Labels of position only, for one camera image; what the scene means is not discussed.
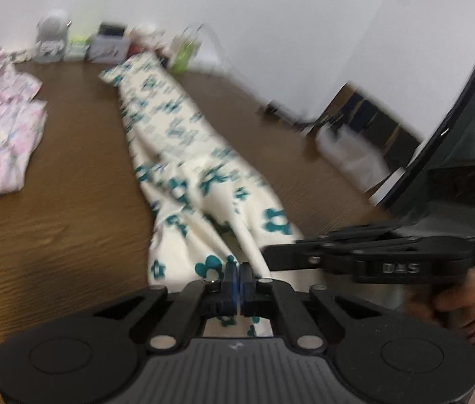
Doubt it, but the white plastic connector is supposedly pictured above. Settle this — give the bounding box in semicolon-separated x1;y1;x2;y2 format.
7;47;33;63

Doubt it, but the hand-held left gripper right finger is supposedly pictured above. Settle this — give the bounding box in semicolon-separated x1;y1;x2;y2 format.
240;262;384;351

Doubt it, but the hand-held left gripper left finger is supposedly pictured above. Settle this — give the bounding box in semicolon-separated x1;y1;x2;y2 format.
92;263;239;350

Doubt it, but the cream garment with teal flowers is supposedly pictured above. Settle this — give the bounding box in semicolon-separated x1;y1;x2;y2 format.
98;52;306;338

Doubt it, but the black monitor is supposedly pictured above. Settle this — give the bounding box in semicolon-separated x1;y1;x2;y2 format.
370;19;475;222

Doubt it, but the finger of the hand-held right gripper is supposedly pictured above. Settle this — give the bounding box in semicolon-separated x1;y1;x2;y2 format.
260;237;390;272
293;223;397;245

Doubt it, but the green spray bottle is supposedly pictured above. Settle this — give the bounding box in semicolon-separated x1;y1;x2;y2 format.
169;29;201;73

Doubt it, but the white blurred object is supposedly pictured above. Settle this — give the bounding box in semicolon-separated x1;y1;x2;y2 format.
317;127;391;191

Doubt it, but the person's right hand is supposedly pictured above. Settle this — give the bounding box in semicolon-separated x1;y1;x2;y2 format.
406;268;475;344

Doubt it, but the stack of books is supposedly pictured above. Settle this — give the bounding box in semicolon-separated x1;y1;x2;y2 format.
66;34;133;62

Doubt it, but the crumpled white tissue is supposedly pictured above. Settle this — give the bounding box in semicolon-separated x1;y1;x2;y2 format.
129;24;166;53

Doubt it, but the small black box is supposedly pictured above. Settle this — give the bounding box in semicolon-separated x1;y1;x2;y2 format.
98;22;127;39

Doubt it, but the dark brown blurred object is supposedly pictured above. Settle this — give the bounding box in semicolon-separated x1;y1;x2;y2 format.
319;83;426;166

